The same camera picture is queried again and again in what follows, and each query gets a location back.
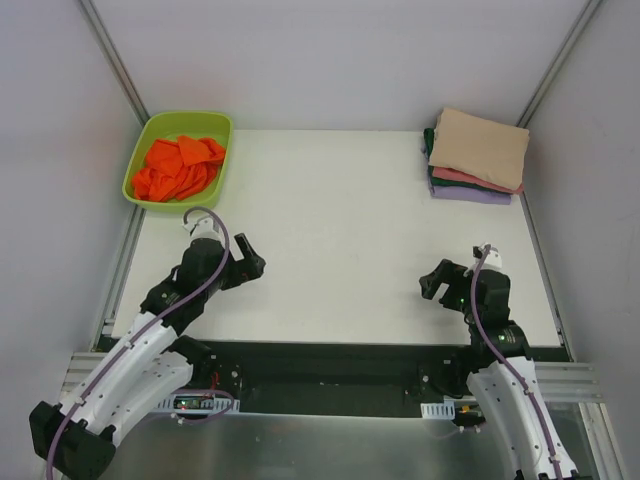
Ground green plastic bin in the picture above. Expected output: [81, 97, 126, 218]
[122, 111, 233, 213]

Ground pink folded t shirt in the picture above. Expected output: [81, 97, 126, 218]
[433, 167, 524, 194]

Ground beige folded t shirt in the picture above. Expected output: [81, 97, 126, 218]
[429, 107, 530, 190]

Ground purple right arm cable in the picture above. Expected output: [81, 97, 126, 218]
[469, 243, 564, 480]

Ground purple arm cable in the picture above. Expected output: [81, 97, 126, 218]
[45, 207, 231, 480]
[469, 243, 564, 480]

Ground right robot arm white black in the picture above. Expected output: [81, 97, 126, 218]
[419, 258, 582, 479]

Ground left aluminium corner post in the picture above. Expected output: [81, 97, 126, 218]
[77, 0, 150, 126]

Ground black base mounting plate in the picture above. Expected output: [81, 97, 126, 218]
[177, 340, 470, 418]

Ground left white cable duct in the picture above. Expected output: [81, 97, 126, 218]
[151, 390, 240, 416]

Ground orange t shirt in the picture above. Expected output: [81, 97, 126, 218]
[131, 135, 226, 203]

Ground dark green folded t shirt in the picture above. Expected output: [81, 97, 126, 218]
[423, 128, 482, 196]

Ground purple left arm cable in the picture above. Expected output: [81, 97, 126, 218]
[45, 207, 231, 480]

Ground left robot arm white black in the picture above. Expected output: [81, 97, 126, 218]
[29, 234, 266, 479]

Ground white cable duct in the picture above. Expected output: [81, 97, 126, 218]
[420, 401, 456, 421]
[151, 390, 240, 416]

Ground lilac folded t shirt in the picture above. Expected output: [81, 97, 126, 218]
[432, 190, 512, 205]

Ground right aluminium corner post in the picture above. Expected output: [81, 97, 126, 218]
[516, 0, 605, 128]

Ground aluminium corner post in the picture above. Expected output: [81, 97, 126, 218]
[77, 0, 150, 126]
[516, 0, 605, 128]

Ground right white cable duct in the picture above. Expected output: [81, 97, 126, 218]
[420, 401, 456, 421]

